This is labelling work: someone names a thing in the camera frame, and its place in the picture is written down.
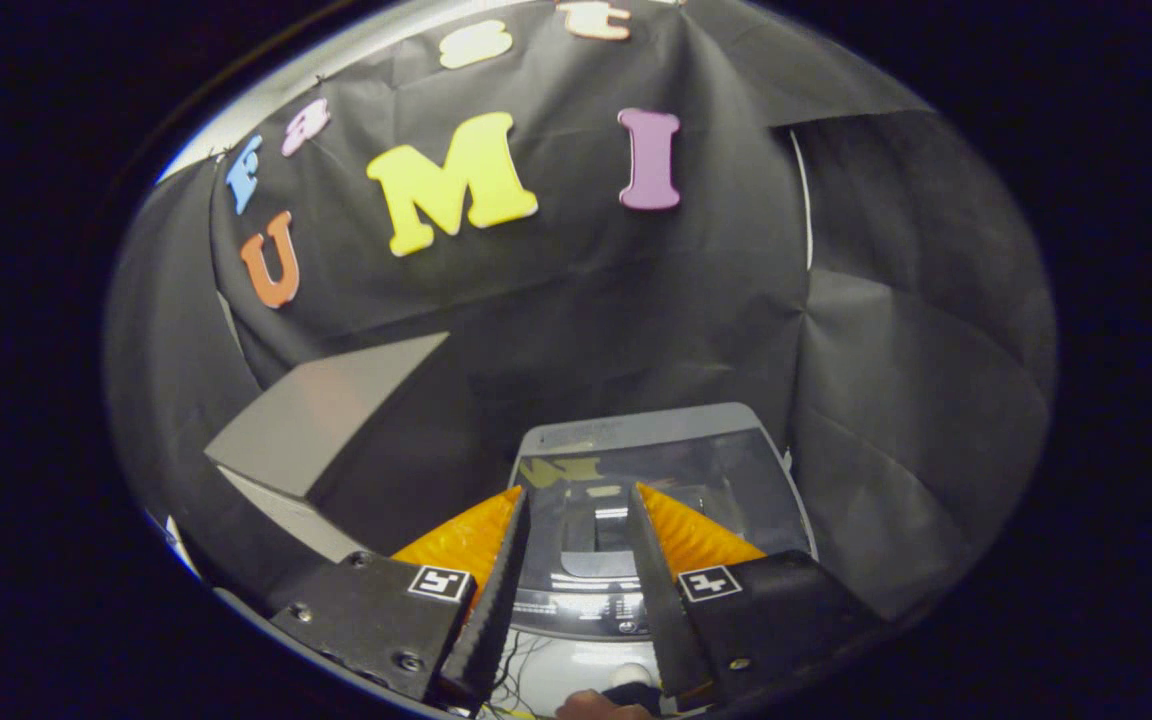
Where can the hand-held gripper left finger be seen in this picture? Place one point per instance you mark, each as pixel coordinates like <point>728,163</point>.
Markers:
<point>491,620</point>

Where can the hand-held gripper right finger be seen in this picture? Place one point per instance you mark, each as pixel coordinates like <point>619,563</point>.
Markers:
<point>661,620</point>

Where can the grey washing machine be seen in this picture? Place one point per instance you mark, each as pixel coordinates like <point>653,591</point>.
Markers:
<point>636,425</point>

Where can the grey cabinet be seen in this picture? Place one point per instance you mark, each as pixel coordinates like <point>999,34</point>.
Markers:
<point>326,410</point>

